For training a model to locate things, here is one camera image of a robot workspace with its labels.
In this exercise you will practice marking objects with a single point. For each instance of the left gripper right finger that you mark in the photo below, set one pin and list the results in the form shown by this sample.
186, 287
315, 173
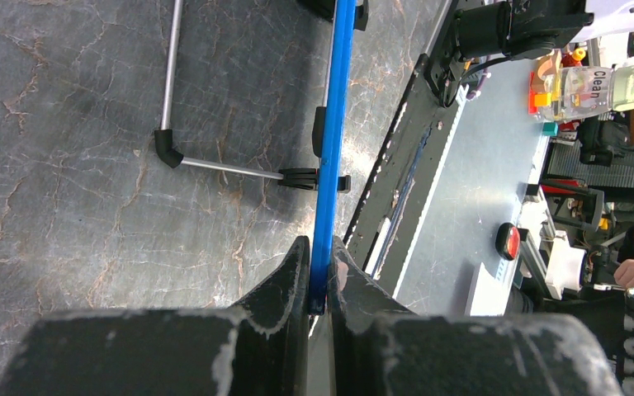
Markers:
356, 306

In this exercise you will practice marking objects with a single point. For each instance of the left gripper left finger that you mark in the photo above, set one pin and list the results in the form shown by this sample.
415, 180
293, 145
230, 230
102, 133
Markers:
272, 344

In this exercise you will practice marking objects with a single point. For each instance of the blue framed whiteboard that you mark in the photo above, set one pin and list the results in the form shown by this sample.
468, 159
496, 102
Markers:
346, 17

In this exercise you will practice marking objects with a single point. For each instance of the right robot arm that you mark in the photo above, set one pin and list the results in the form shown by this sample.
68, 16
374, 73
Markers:
476, 35

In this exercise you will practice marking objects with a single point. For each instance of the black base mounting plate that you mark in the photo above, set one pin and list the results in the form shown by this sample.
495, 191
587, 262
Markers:
390, 211

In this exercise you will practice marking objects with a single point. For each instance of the red emergency stop button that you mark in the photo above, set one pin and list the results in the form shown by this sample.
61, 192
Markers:
507, 241

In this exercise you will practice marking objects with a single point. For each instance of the clear plastic clean bottle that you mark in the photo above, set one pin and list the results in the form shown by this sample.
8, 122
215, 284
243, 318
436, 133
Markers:
576, 93

